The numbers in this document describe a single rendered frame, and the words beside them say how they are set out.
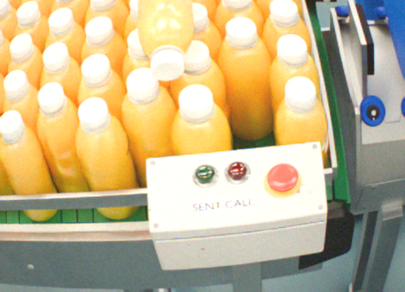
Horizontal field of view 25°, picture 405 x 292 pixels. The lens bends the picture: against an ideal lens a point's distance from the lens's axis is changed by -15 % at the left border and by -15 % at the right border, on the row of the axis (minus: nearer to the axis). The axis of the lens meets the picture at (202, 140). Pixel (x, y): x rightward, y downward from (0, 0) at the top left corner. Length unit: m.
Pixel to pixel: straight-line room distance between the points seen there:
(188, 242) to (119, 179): 0.19
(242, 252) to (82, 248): 0.30
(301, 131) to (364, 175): 0.24
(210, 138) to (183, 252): 0.15
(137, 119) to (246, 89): 0.15
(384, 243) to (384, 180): 0.30
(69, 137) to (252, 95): 0.25
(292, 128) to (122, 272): 0.37
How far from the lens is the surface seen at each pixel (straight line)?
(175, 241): 1.14
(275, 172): 1.13
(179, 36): 1.21
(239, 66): 1.30
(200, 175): 1.14
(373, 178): 1.45
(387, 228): 1.70
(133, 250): 1.38
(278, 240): 1.16
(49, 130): 1.28
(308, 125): 1.23
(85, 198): 1.31
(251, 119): 1.38
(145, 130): 1.27
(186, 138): 1.24
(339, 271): 2.32
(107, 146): 1.24
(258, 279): 1.31
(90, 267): 1.44
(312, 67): 1.28
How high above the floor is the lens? 2.05
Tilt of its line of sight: 54 degrees down
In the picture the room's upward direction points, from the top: 9 degrees counter-clockwise
